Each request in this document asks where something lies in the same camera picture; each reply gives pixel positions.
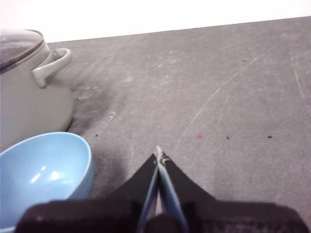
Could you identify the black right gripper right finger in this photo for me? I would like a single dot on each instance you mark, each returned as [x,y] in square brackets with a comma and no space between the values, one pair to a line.
[209,213]

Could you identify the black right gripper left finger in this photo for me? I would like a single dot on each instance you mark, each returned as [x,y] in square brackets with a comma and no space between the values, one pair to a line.
[114,206]

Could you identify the glass lid with green knob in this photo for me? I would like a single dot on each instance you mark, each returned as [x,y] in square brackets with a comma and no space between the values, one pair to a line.
[17,48]

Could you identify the pale green electric steamer pot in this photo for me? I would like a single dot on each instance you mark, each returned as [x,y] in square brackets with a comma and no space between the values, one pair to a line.
[29,106]

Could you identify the blue ribbed bowl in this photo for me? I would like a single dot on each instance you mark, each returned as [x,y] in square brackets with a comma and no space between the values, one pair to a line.
[41,167]

